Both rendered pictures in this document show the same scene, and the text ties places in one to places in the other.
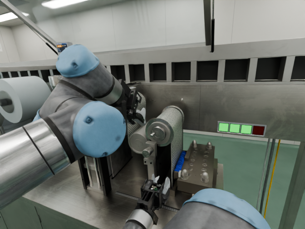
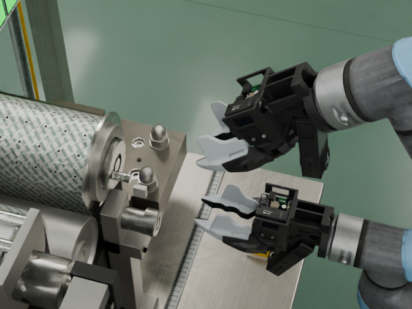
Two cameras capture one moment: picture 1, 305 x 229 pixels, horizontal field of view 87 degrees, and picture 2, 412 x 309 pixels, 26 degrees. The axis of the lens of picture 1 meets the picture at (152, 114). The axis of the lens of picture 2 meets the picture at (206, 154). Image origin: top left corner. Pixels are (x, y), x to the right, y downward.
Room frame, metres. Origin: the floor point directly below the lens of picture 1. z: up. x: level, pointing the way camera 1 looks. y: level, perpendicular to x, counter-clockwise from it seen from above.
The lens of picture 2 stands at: (0.67, 0.78, 2.26)
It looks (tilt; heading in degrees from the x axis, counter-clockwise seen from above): 51 degrees down; 263
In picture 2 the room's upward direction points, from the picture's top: straight up
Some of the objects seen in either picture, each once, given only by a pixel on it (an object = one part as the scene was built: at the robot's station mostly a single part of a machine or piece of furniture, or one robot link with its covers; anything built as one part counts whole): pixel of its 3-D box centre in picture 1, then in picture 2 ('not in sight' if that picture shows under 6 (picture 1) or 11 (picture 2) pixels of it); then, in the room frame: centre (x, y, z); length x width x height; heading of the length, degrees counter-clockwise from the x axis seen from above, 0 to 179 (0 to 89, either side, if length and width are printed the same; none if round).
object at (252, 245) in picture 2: not in sight; (250, 237); (0.51, 0.03, 1.09); 0.09 x 0.05 x 0.02; 166
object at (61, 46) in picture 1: (65, 52); not in sight; (0.96, 0.47, 1.66); 0.07 x 0.07 x 0.10; 86
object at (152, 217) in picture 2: (146, 152); (151, 222); (0.66, 0.04, 1.18); 0.04 x 0.02 x 0.04; 67
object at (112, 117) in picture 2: (159, 132); (102, 161); (0.72, -0.03, 1.25); 0.15 x 0.01 x 0.15; 67
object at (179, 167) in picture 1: (180, 161); not in sight; (0.80, -0.15, 1.03); 0.21 x 0.04 x 0.03; 157
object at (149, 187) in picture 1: (150, 200); (292, 224); (0.45, 0.02, 1.12); 0.12 x 0.08 x 0.09; 157
